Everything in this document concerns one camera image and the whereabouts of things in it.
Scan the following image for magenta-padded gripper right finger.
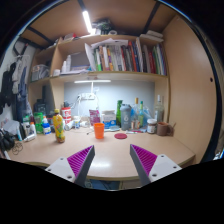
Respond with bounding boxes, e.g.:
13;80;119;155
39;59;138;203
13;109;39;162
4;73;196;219
129;143;183;187

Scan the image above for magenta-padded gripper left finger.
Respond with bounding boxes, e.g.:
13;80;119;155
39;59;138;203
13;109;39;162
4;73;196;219
44;144;96;188

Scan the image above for yellow drink bottle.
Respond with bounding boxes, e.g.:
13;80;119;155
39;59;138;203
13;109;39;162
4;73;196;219
52;108;66;144

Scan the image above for brown mug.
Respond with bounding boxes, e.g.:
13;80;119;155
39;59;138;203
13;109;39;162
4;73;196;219
156;121;174;137

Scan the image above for white jar with blue lid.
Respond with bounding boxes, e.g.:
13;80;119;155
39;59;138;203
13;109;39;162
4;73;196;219
41;122;52;135

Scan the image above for brown jar with white lid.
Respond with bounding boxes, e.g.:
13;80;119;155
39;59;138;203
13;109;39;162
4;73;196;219
146;118;158;135

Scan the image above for silver spray can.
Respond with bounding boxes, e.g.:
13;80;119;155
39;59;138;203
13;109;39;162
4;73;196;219
23;133;37;142

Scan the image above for clear blue plastic bag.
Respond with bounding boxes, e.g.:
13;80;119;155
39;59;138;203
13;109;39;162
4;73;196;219
143;106;156;128

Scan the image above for green plastic container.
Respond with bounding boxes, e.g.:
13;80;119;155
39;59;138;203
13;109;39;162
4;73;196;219
33;112;45;134

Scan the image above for flat round red coaster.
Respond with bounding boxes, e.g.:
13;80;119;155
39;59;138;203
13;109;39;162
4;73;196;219
113;132;128;140

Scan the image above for orange plastic cup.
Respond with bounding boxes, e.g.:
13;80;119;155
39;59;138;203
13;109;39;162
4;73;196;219
93;122;106;140

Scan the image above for clear glass bottle white cap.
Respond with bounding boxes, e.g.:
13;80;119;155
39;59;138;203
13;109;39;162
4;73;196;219
153;94;165;124

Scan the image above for clear bottle with green cap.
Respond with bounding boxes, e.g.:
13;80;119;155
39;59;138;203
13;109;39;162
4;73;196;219
138;100;145;128

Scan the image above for red and white container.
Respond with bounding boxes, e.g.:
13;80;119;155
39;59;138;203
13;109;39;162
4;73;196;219
60;106;72;125

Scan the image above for clear bottle with yellow cap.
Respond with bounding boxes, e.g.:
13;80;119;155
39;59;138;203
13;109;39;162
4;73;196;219
132;97;140;130

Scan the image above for magenta carton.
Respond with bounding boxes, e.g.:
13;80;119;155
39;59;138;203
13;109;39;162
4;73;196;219
88;109;101;126

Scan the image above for grey shaker bottle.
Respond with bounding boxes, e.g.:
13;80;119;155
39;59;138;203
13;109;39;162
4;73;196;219
119;103;132;131

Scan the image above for white and blue box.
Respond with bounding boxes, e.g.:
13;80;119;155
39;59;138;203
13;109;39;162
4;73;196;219
100;110;117;130

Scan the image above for green glass bottle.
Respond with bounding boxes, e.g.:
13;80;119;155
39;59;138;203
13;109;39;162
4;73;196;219
115;99;124;127

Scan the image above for white LED light bar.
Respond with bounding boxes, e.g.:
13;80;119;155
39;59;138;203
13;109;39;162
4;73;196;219
73;79;112;84

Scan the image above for hanging dark clothes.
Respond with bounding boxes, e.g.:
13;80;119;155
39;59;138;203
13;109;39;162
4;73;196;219
0;54;31;114

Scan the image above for ceiling light tube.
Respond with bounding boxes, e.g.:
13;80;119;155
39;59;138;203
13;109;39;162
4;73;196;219
81;9;94;34

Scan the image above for white wall power strip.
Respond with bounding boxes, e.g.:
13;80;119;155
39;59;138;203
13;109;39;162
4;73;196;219
78;92;96;101

